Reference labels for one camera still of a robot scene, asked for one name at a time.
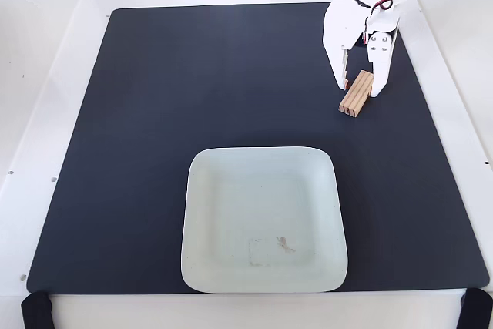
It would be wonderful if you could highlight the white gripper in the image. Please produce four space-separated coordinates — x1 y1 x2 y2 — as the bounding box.
322 0 402 98

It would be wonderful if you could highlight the grooved wooden block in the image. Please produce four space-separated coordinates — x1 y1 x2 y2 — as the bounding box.
337 69 375 119

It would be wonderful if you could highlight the white square plate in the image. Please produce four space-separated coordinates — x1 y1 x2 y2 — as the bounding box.
179 146 350 294

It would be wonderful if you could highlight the black rubber mat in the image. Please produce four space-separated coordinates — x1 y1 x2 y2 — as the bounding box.
25 1 491 294

